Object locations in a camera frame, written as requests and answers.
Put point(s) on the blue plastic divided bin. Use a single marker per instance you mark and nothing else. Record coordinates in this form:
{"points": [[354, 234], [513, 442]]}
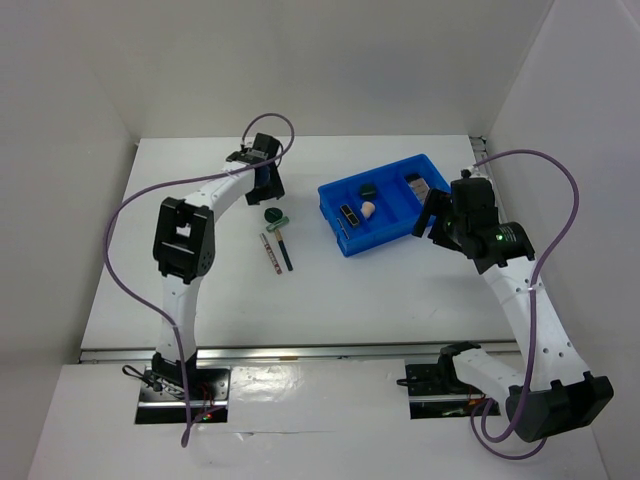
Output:
{"points": [[397, 208]]}

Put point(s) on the red lip gloss tube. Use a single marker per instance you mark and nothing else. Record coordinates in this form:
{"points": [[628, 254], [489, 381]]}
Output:
{"points": [[270, 252]]}

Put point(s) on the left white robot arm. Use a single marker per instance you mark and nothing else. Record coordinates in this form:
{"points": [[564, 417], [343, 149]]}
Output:
{"points": [[184, 248]]}

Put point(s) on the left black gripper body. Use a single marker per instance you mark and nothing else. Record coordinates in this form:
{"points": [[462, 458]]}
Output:
{"points": [[268, 181]]}

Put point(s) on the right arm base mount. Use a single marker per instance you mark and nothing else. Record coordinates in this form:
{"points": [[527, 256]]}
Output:
{"points": [[429, 397]]}

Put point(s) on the beige makeup sponge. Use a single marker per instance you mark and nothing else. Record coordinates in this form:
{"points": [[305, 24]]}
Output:
{"points": [[367, 209]]}

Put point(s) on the aluminium front rail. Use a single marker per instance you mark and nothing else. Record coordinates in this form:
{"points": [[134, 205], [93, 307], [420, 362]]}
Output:
{"points": [[275, 353]]}

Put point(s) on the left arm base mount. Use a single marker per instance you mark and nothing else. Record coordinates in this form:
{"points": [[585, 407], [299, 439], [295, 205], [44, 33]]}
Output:
{"points": [[162, 403]]}

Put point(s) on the clear eyeshadow palette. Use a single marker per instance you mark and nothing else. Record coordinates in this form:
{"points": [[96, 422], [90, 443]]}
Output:
{"points": [[420, 188]]}

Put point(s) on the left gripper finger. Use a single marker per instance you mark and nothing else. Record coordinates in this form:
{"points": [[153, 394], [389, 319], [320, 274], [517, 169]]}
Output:
{"points": [[258, 193], [276, 185]]}

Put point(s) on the green clear lipstick tube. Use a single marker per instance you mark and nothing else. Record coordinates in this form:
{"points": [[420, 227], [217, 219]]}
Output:
{"points": [[278, 224]]}

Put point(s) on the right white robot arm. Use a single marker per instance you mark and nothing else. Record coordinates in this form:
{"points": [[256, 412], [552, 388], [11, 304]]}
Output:
{"points": [[556, 392]]}

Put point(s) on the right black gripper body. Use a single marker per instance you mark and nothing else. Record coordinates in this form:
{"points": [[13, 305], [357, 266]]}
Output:
{"points": [[454, 225]]}

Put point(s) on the green gold mascara pen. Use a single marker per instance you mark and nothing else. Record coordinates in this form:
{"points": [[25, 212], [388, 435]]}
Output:
{"points": [[283, 249]]}

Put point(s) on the black square powder compact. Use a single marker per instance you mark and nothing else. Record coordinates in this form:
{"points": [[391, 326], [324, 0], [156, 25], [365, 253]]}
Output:
{"points": [[414, 177]]}

